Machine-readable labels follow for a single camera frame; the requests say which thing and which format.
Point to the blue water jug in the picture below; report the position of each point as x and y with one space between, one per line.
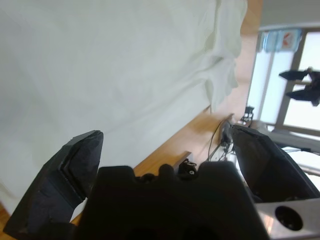
275 41

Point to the black corner bracket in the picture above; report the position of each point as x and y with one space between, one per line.
187 170

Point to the black frame stand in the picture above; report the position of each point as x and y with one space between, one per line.
248 115

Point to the grey window frame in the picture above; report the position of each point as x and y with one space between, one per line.
297 55

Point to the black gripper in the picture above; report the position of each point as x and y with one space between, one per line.
315 80

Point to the white Unitree t-shirt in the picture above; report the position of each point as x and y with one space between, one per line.
100 62

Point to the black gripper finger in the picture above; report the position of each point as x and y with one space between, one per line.
270 170
57 182

